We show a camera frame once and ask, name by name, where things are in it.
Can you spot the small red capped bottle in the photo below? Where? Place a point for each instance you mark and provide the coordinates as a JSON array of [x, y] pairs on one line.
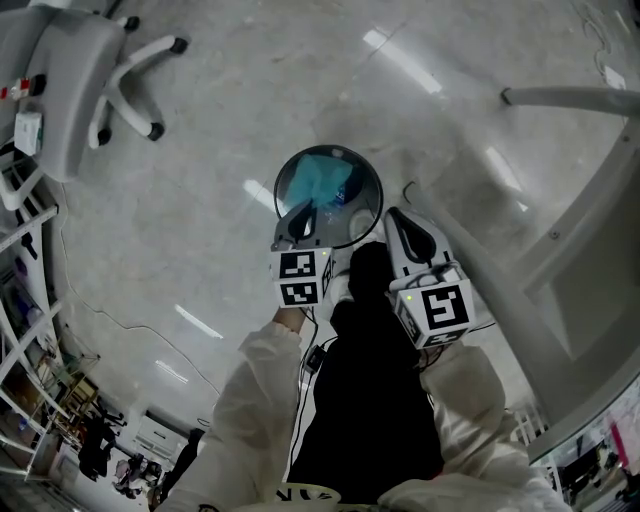
[[25, 87]]

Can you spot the white table frame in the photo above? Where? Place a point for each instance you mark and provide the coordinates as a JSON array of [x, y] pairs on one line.
[[570, 100]]

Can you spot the teal plastic bag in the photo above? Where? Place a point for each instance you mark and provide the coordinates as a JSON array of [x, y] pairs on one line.
[[315, 175]]

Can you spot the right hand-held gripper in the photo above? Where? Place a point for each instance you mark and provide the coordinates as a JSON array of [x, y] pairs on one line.
[[440, 312]]

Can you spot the white shelf rack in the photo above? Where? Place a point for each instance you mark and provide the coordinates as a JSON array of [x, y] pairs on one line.
[[20, 240]]

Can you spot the black mesh waste bin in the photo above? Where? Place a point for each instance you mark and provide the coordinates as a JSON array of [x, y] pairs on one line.
[[371, 175]]

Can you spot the white grey office chair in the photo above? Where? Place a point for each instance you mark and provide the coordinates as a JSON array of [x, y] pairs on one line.
[[75, 75]]

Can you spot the person's right forearm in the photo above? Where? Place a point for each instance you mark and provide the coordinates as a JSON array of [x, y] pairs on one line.
[[465, 395]]

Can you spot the flat white box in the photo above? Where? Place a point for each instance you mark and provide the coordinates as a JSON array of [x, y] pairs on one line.
[[28, 134]]

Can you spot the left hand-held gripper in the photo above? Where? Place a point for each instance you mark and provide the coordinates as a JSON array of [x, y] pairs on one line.
[[300, 277]]

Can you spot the person's left forearm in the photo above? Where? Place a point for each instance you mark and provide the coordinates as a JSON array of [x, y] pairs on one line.
[[260, 390]]

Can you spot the white power strip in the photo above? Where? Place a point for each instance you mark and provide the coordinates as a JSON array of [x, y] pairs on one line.
[[614, 77]]

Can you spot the person's black trousers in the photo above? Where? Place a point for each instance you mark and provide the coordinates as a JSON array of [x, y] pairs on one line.
[[370, 400]]

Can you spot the person's white printed shirt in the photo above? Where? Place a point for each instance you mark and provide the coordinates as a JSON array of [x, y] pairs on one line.
[[310, 495]]

